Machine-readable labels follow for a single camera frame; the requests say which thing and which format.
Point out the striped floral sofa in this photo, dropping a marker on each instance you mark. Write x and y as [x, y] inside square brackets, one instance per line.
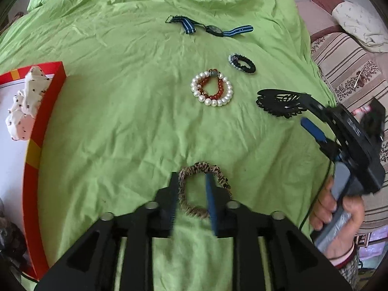
[342, 57]

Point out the white dotted scrunchie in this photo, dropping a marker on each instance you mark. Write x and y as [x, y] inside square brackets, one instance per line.
[28, 103]

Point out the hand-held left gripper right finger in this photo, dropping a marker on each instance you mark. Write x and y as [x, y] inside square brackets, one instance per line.
[212, 206]

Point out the leopard print scrunchie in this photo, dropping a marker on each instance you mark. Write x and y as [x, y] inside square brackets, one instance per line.
[188, 169]

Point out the white floral pillow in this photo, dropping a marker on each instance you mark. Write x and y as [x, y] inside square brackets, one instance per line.
[357, 21]

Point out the green bed sheet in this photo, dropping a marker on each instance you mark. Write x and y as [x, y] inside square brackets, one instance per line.
[121, 103]

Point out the black hair claw clip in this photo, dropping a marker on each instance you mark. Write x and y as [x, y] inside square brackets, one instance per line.
[272, 100]

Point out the person's right hand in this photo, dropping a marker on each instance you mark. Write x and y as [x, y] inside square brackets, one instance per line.
[356, 218]

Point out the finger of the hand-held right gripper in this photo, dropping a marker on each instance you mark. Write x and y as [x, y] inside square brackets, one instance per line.
[319, 109]
[313, 130]

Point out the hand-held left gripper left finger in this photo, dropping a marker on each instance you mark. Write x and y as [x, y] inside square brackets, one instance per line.
[173, 206]

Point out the person's right forearm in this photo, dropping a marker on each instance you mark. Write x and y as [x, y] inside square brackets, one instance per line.
[348, 262]

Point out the red cardboard tray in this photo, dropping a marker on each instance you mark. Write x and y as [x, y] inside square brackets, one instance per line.
[45, 121]

